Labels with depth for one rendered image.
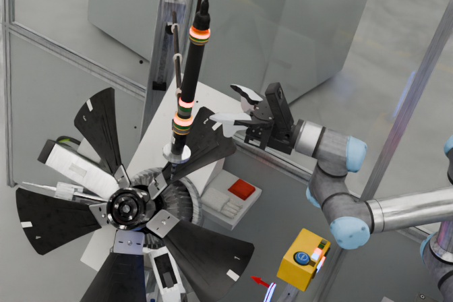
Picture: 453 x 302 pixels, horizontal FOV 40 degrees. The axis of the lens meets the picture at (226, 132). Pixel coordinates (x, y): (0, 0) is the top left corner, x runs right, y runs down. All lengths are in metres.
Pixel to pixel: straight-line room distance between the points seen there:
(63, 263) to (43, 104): 0.77
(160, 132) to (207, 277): 0.55
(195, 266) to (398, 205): 0.58
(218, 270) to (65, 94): 1.41
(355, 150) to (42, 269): 2.06
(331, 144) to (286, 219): 1.14
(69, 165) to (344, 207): 0.96
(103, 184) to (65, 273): 1.24
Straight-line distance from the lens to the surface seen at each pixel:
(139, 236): 1.83
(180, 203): 1.89
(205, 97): 2.01
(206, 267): 1.72
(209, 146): 1.71
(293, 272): 1.96
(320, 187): 1.46
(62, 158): 2.04
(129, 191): 1.75
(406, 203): 1.45
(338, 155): 1.42
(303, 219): 2.49
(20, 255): 3.24
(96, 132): 1.88
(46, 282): 3.13
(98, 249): 2.10
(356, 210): 1.41
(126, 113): 2.69
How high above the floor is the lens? 2.48
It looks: 37 degrees down
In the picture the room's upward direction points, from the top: 14 degrees clockwise
